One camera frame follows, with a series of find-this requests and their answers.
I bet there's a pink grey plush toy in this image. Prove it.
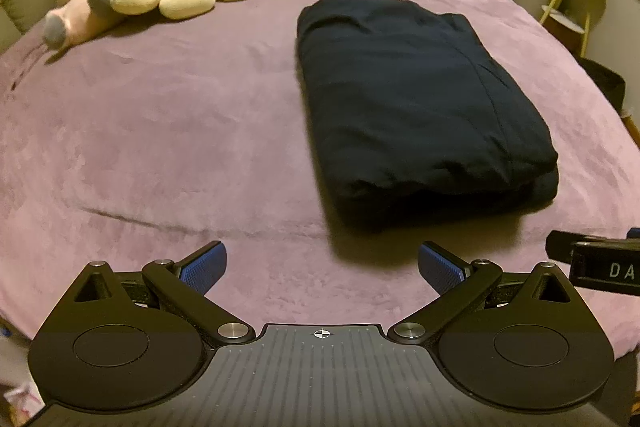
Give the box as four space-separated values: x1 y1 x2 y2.
42 0 125 51

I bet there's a navy blue zip jacket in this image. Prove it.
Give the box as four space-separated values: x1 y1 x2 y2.
297 0 559 231

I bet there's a yellow leg side table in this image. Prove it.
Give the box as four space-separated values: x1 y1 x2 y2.
539 0 606 57

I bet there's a black bag on floor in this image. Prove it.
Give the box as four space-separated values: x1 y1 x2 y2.
577 57 626 114

